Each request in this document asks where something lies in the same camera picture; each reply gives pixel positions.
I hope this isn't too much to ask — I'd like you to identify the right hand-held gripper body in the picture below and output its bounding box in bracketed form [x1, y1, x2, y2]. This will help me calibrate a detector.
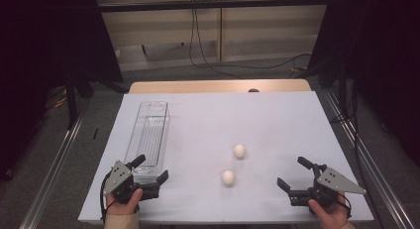
[288, 163, 367, 208]

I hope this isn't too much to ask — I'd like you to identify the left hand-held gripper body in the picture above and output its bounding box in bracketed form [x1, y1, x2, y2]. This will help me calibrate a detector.
[103, 160, 160, 205]

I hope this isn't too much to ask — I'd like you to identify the clear plastic tray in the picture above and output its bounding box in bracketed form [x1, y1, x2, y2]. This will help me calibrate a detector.
[124, 100, 171, 184]

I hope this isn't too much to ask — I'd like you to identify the white egg with dark mark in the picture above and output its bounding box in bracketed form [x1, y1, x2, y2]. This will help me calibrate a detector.
[233, 143, 247, 160]

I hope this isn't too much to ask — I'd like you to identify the plain white egg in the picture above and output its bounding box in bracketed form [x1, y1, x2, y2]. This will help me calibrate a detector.
[221, 169, 236, 186]

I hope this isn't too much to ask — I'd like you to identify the person's left hand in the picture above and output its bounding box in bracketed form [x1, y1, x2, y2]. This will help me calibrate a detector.
[105, 187, 145, 216]

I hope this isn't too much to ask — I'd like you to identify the person's right hand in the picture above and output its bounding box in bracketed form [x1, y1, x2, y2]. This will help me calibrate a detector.
[308, 192, 351, 229]

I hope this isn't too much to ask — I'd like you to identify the black metal stand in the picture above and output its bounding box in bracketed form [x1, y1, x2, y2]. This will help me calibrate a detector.
[63, 68, 131, 130]
[336, 61, 351, 116]

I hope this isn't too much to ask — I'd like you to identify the wooden table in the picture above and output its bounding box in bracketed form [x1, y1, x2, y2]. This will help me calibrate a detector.
[128, 78, 312, 95]

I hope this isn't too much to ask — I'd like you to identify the black curtain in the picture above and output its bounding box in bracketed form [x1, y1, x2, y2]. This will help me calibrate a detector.
[306, 0, 420, 168]
[0, 0, 125, 182]

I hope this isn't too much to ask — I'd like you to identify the black horizontal bar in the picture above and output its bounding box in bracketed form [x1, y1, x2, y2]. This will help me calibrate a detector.
[98, 0, 331, 14]

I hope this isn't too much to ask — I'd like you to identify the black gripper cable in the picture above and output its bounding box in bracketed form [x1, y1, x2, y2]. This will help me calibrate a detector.
[336, 191, 353, 220]
[99, 171, 114, 223]

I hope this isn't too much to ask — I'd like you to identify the metal floor rail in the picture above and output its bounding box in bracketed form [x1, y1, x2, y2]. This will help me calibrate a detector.
[19, 101, 87, 229]
[321, 89, 415, 229]

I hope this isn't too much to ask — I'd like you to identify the thin black stand cable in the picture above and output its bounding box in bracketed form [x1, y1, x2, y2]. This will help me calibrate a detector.
[330, 84, 366, 190]

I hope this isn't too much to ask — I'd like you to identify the yellow cable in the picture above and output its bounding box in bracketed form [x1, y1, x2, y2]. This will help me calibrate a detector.
[46, 85, 68, 109]

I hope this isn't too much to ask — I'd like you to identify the long black floor cable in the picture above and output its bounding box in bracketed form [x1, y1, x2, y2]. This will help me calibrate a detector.
[188, 0, 312, 80]

